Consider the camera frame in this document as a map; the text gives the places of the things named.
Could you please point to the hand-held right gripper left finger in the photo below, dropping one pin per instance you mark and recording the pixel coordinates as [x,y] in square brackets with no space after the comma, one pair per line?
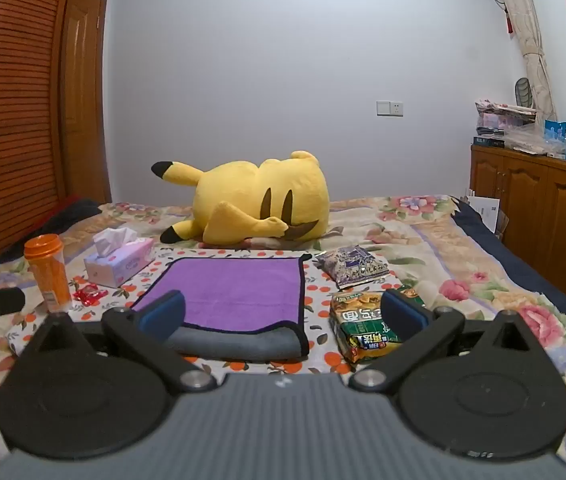
[163,312]

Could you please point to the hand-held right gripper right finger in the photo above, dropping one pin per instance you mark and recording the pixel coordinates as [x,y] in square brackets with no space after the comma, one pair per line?
[403,312]

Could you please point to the purple and grey towel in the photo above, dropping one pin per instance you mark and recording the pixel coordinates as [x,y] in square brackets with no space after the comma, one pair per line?
[243,290]

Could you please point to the green instant noodle packet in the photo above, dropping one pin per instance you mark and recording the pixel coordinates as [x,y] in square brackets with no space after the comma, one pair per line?
[358,320]

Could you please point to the orange plastic drink cup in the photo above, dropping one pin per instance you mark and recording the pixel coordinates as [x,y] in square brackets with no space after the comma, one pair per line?
[50,275]

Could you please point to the pink tissue box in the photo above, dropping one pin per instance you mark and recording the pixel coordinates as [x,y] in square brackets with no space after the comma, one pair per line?
[123,262]

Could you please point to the purple snack packet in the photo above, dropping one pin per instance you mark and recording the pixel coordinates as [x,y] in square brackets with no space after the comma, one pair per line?
[353,265]

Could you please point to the red candy wrapper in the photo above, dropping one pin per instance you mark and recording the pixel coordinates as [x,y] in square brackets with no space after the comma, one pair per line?
[89,295]

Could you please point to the orange fruit print cloth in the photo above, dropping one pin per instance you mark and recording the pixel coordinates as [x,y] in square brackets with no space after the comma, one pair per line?
[318,305]

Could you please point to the white paper box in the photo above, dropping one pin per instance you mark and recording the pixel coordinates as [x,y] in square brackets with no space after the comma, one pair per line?
[485,210]

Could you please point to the yellow plush toy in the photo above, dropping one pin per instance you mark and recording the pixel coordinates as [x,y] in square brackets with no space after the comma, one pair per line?
[243,195]

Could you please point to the louvered wooden wardrobe door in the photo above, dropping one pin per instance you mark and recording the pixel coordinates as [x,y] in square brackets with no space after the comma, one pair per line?
[8,110]

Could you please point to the brown wooden cabinet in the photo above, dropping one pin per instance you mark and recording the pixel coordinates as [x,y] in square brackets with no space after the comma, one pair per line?
[528,200]

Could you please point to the brown wooden door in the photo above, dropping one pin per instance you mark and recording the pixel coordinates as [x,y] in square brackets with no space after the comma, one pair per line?
[83,110]

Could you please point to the pile of printed bags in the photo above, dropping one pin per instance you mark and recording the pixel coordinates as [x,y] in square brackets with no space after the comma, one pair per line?
[500,120]

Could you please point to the clear plastic bags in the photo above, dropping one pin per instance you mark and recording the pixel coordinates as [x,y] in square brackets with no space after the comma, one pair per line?
[533,140]

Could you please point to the blue toiletry packs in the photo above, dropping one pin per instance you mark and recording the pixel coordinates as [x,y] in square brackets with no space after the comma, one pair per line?
[558,135]

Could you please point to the dark hand fan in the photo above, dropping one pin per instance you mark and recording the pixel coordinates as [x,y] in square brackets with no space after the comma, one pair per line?
[523,91]

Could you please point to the beige patterned curtain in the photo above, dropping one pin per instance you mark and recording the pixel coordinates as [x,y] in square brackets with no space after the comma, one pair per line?
[525,35]

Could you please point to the red hanging ornament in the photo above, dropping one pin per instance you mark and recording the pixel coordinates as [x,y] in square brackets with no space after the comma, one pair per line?
[509,22]

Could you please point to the white wall socket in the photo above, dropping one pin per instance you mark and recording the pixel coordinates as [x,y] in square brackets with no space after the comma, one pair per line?
[389,108]

